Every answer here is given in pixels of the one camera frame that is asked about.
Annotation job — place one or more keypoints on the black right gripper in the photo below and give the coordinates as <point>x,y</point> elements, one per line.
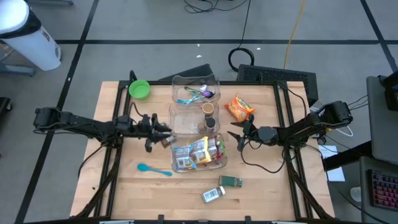
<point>262,135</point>

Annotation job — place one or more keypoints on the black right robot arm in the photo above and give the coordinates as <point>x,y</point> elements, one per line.
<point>311,127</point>

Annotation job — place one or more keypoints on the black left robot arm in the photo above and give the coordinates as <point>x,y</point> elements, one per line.
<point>84,124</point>

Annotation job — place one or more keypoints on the green shrimp ramen packet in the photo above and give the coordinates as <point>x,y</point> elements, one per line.
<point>221,151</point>

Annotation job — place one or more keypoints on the white label seasoning jar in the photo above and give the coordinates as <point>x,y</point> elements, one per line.
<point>212,195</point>

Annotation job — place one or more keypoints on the black gold label jar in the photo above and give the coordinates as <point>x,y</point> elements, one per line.
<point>208,109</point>

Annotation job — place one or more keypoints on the white computer mouse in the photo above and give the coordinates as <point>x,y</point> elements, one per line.
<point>356,194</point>

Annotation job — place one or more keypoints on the white trash can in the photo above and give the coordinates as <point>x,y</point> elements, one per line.
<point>31,46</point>

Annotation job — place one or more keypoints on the blue ramen packet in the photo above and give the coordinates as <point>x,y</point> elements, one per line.
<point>183,157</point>

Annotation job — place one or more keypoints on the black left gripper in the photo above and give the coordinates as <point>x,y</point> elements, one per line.
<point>144,129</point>

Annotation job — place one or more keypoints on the orange ramen packet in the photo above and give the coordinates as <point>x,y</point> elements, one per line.
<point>239,109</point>

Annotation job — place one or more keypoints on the white paper sheet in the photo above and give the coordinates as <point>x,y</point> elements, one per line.
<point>335,174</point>

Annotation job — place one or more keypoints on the brown snack packet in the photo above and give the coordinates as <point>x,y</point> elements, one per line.
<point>168,142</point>

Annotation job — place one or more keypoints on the clear plastic organizer bin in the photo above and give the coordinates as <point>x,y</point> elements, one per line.
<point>186,118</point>

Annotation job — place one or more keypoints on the purple bottle black lid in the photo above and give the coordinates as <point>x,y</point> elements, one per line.
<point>211,124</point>

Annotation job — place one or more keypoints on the pink gold spoon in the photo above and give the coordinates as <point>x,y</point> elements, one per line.
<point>182,101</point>

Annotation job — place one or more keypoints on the green plastic bowl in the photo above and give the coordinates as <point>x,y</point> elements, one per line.
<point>140,89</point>

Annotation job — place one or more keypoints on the black box device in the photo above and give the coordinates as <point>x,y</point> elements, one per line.
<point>390,93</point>

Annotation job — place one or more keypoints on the black backlit keyboard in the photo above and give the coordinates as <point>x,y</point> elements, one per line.
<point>384,189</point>

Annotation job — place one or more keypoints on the gray side desk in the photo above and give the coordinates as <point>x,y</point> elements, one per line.
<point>382,140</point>

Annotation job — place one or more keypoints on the black table clamp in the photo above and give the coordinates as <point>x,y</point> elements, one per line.
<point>161,217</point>
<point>247,219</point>

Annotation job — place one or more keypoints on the teal plastic spoon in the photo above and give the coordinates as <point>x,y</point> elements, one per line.
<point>143,167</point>

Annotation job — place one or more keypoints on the yellow chicken ramen packet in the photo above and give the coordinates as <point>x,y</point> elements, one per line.
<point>200,151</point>

